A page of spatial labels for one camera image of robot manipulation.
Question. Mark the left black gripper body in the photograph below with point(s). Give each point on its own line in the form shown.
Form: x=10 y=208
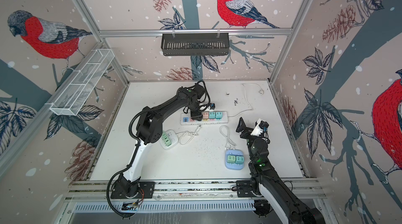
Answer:
x=196 y=113

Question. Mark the black wall basket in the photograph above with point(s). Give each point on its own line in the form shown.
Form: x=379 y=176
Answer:
x=195 y=44

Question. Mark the white square socket cube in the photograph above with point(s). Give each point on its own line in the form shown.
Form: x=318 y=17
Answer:
x=173 y=137

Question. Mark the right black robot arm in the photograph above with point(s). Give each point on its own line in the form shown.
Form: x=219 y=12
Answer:
x=266 y=182

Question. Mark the blue square socket cube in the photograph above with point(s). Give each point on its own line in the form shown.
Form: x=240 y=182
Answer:
x=234 y=166

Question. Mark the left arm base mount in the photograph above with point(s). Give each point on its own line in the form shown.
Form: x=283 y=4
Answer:
x=125 y=189

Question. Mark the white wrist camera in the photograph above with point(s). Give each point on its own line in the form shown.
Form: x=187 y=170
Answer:
x=260 y=128
x=212 y=107

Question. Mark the long white power strip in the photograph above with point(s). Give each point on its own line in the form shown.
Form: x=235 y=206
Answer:
x=187 y=120

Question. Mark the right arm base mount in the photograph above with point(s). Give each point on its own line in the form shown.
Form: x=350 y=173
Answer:
x=244 y=189

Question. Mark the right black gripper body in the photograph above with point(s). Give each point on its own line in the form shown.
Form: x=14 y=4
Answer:
x=252 y=142

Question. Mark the light green charger plug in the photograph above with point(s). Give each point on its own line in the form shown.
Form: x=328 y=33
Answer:
x=167 y=142

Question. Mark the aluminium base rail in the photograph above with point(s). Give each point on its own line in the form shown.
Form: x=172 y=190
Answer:
x=180 y=190

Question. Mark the white wire mesh basket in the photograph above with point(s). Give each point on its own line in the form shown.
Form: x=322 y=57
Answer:
x=74 y=96

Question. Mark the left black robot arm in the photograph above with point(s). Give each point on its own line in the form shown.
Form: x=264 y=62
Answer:
x=146 y=128

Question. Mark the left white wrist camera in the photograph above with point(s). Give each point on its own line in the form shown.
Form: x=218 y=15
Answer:
x=212 y=107

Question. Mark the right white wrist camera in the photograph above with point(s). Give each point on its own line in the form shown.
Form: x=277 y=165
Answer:
x=260 y=128

